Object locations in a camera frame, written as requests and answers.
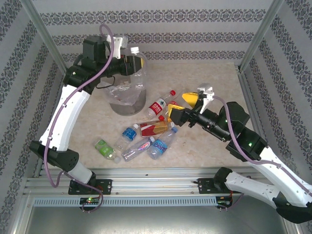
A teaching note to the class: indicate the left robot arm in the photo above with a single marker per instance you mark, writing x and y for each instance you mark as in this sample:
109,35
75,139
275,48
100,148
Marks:
65,114

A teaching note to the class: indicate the clear unlabelled plastic bottle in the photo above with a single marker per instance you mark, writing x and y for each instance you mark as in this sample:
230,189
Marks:
139,81

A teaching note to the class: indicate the clear plastic bin liner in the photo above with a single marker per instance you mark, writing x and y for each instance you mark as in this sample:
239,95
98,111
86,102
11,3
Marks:
119,95

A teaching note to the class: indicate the purple label clear bottle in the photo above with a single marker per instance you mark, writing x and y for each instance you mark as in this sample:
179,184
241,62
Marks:
136,150

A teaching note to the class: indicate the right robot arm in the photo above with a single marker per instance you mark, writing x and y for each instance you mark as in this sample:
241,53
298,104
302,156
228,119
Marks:
253,187

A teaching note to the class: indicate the short aluminium side rail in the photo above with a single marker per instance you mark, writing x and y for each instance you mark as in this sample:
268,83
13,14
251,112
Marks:
245,87

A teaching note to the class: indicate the aluminium frame post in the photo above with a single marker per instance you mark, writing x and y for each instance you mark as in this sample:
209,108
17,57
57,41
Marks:
47,36
260,36

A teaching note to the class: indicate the red and gold label bottle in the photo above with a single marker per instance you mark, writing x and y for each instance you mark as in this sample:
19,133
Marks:
153,129

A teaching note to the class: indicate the blue label clear bottle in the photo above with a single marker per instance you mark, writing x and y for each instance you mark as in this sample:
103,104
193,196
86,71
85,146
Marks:
129,134

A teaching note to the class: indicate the grey metal mesh bin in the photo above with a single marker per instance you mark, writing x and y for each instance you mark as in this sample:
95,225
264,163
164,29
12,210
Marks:
136,107

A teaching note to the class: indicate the crushed green label bottle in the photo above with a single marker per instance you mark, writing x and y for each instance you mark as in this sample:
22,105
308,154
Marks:
103,148

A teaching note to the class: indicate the Ganten light blue label bottle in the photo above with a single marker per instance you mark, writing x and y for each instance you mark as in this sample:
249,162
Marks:
159,147

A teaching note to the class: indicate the red label bottle white script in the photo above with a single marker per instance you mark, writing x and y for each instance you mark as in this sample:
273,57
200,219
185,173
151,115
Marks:
173,102

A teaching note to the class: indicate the orange juice plastic bottle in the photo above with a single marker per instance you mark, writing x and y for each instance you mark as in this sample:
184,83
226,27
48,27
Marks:
169,119

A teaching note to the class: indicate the Nongfu Spring water bottle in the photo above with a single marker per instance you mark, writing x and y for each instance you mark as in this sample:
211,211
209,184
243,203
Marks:
157,107

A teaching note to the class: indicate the long aluminium frame rail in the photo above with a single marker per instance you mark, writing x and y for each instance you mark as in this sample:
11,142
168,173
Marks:
156,182

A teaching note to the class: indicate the small circuit board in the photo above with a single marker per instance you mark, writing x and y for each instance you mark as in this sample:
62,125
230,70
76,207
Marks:
224,204
90,201

